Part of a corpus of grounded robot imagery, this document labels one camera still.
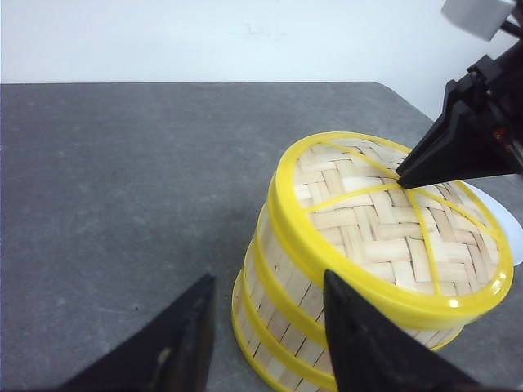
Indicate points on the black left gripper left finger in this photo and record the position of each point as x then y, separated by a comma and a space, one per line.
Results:
173, 352

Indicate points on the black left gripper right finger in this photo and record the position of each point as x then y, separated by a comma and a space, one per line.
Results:
370, 353

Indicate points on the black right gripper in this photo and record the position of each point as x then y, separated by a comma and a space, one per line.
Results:
479, 132

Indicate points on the woven bamboo steamer lid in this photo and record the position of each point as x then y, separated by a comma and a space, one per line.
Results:
432, 257

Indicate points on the bamboo steamer basket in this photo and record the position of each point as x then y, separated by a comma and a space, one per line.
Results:
289, 305
392, 272
252, 336

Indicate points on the white plate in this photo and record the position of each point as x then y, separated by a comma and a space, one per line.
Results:
510, 225

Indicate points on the white camera box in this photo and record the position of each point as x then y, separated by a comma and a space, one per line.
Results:
481, 18

